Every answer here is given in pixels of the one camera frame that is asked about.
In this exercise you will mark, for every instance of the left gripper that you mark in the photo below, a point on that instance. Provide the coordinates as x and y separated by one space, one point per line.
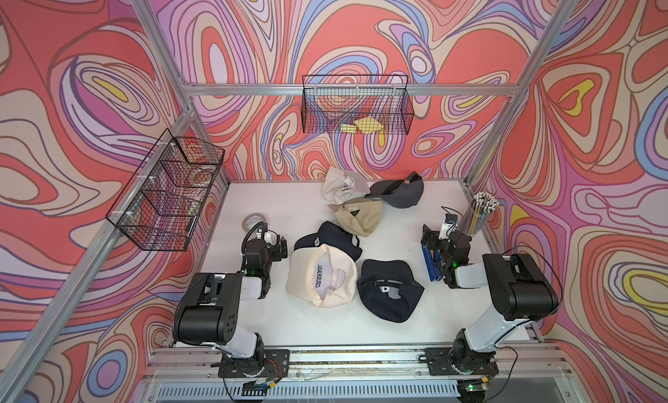
274 251

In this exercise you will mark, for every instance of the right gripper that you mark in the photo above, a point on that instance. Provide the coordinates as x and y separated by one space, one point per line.
432 236

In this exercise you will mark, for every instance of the cream baseball cap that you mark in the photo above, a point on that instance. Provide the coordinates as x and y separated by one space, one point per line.
325 276

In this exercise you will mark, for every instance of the black cap with white logo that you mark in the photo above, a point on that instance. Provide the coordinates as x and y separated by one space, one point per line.
332 235

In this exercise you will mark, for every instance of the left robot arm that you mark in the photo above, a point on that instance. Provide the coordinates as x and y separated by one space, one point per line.
209 312

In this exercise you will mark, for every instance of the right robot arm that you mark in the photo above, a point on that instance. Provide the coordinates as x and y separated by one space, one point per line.
519 291

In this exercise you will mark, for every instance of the dark grey baseball cap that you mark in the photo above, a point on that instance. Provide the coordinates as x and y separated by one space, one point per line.
400 194

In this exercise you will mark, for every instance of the black cap upside down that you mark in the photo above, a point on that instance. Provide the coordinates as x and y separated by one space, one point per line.
389 290

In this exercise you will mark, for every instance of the tan khaki baseball cap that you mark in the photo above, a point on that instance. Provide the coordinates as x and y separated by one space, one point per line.
359 217

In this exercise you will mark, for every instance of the light beige baseball cap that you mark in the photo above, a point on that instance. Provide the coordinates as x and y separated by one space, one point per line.
340 186

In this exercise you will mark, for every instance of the blue tool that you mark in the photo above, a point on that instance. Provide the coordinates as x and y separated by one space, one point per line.
432 268

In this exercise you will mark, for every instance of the clear tape roll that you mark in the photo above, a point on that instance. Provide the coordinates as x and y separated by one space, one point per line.
251 220

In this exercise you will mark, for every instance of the cup of pencils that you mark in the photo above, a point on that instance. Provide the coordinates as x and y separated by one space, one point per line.
481 207

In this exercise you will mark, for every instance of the black wire basket left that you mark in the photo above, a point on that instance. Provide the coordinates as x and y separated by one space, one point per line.
159 209

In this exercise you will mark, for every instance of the black wire basket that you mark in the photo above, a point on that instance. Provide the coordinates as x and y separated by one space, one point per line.
159 209
329 100

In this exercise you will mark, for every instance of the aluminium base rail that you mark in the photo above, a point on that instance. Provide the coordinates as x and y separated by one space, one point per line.
523 372

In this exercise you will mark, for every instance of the black wire basket back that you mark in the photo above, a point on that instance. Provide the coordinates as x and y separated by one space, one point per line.
329 100

